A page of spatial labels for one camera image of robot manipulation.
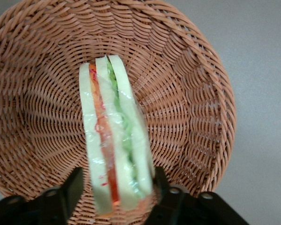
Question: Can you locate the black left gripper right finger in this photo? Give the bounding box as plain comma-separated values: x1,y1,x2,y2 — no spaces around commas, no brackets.
152,165,197,225

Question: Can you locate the round brown wicker basket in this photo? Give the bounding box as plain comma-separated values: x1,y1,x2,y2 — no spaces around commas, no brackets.
0,0,237,225

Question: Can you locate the triangle sandwich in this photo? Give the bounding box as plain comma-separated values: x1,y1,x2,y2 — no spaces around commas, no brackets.
79,54,155,217

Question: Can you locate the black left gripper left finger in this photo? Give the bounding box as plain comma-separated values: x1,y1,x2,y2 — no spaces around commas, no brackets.
32,166,84,225

